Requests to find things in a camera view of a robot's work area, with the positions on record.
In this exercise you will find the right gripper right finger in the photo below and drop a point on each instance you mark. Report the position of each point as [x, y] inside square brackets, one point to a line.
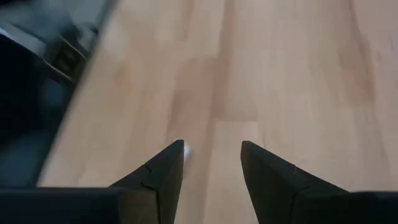
[270, 180]

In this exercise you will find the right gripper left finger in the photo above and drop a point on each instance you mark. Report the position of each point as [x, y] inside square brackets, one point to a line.
[161, 180]

